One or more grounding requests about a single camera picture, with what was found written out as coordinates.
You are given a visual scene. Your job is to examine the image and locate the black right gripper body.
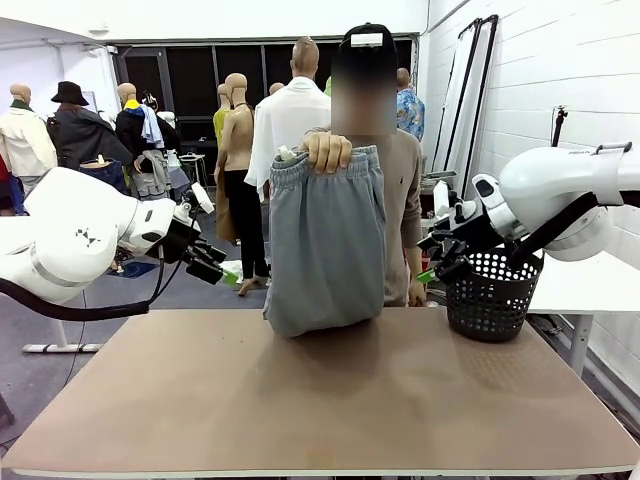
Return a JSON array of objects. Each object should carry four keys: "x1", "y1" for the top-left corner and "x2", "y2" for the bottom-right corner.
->
[{"x1": 429, "y1": 198, "x2": 499, "y2": 252}]

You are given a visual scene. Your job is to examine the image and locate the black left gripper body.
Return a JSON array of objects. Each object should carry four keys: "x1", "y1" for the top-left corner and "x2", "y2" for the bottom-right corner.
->
[{"x1": 158, "y1": 212, "x2": 204, "y2": 265}]

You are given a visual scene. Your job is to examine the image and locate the black perforated plastic basket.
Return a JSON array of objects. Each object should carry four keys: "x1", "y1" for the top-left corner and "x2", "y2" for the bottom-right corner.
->
[{"x1": 443, "y1": 249, "x2": 545, "y2": 344}]

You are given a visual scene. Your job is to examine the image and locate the grey training pants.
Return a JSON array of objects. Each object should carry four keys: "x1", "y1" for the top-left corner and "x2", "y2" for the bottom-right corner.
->
[{"x1": 263, "y1": 144, "x2": 389, "y2": 339}]

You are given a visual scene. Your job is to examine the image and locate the person's left forearm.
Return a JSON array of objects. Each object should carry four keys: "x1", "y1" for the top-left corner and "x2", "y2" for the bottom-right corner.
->
[{"x1": 403, "y1": 247, "x2": 425, "y2": 284}]

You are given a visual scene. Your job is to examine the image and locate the person's left hand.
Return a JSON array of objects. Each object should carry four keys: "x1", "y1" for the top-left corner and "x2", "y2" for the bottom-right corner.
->
[{"x1": 407, "y1": 278, "x2": 428, "y2": 308}]

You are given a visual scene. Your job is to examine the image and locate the person's right hand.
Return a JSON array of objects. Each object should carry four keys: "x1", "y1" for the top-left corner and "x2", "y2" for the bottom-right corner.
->
[{"x1": 298, "y1": 132, "x2": 354, "y2": 175}]

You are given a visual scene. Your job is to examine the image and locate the white cloth on floor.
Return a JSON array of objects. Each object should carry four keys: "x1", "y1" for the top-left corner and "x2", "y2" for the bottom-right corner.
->
[{"x1": 219, "y1": 259, "x2": 247, "y2": 296}]

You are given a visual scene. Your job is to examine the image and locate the white stool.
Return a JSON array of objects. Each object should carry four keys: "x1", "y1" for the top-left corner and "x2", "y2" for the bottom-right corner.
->
[{"x1": 178, "y1": 153, "x2": 210, "y2": 214}]

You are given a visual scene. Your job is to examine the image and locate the person in beige sweater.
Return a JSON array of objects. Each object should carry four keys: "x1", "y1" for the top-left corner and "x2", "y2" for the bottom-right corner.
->
[{"x1": 288, "y1": 22, "x2": 427, "y2": 309}]

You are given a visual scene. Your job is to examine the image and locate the blue jeans half mannequin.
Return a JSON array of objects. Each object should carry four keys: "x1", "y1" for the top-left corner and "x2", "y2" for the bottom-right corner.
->
[{"x1": 77, "y1": 155, "x2": 129, "y2": 194}]

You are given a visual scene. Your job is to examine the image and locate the black framed white panel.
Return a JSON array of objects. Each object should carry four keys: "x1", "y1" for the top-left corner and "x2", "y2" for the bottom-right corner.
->
[
  {"x1": 432, "y1": 18, "x2": 484, "y2": 175},
  {"x1": 457, "y1": 14, "x2": 500, "y2": 181}
]

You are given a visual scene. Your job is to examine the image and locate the bare mannequin in black trousers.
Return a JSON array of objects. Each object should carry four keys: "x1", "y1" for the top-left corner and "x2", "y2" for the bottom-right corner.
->
[{"x1": 214, "y1": 73, "x2": 271, "y2": 297}]

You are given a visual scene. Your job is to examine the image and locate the mannequin with yellow collar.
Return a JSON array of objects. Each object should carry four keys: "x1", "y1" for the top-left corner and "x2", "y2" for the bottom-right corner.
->
[{"x1": 115, "y1": 82, "x2": 176, "y2": 201}]

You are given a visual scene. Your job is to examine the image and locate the mannequin in blue floral shirt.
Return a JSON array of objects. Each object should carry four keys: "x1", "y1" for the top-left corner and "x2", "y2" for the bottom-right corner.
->
[{"x1": 396, "y1": 68, "x2": 427, "y2": 144}]

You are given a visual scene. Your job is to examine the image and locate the mannequin in yellow top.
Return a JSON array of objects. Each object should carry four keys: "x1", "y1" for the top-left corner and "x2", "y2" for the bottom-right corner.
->
[{"x1": 213, "y1": 83, "x2": 240, "y2": 245}]

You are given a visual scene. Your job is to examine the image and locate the black tripod stand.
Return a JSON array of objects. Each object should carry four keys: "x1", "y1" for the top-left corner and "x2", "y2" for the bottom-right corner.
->
[{"x1": 551, "y1": 105, "x2": 571, "y2": 149}]

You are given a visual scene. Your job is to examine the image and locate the mannequin with black hat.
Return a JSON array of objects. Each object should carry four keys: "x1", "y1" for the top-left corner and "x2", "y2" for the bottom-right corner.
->
[{"x1": 46, "y1": 81, "x2": 134, "y2": 171}]

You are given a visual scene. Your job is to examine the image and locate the mannequin in white shirt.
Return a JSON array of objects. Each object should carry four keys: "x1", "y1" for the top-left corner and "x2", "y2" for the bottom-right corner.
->
[{"x1": 244, "y1": 37, "x2": 334, "y2": 204}]

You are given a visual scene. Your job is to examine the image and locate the black framed window front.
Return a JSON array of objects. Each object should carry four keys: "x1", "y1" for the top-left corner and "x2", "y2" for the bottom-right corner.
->
[{"x1": 112, "y1": 33, "x2": 420, "y2": 146}]

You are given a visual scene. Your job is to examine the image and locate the mannequin in cream jacket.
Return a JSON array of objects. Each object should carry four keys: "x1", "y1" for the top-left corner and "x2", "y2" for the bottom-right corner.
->
[{"x1": 0, "y1": 83, "x2": 60, "y2": 216}]

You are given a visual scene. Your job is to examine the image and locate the black cap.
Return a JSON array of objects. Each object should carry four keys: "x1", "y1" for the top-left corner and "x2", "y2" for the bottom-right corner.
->
[{"x1": 339, "y1": 22, "x2": 399, "y2": 56}]

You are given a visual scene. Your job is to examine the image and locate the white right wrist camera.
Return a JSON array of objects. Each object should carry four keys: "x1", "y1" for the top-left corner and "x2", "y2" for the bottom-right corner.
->
[{"x1": 432, "y1": 179, "x2": 452, "y2": 217}]

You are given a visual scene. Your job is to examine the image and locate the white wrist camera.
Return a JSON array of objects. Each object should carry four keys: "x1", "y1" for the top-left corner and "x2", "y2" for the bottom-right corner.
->
[
  {"x1": 191, "y1": 181, "x2": 212, "y2": 215},
  {"x1": 432, "y1": 179, "x2": 452, "y2": 217}
]

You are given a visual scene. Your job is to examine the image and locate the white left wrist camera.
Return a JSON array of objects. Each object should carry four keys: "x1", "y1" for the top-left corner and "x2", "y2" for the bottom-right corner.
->
[{"x1": 191, "y1": 181, "x2": 212, "y2": 215}]

